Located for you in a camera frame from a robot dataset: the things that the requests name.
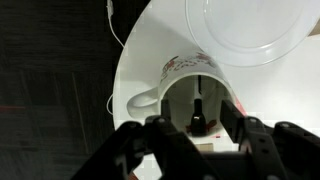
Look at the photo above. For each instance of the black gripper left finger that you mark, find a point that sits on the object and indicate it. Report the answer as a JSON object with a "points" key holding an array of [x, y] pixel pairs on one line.
{"points": [[160, 146]]}

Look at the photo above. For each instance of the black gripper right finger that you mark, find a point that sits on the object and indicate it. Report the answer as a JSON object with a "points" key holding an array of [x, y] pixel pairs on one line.
{"points": [[266, 146]]}

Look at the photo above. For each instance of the brown sugar packet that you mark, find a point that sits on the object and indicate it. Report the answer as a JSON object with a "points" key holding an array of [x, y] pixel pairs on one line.
{"points": [[206, 147]]}

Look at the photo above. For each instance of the pink sweetener packet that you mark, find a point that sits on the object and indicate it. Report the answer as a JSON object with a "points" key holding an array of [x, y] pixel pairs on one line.
{"points": [[239, 106]]}

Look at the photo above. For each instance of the white mug with red print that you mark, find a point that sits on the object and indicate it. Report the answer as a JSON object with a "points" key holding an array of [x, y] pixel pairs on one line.
{"points": [[186, 65]]}

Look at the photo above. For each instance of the large white plate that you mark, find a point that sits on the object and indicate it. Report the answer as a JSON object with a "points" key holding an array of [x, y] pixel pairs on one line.
{"points": [[250, 30]]}

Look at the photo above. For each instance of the brown paper napkin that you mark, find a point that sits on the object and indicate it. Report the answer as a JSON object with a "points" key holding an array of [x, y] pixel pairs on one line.
{"points": [[315, 32]]}

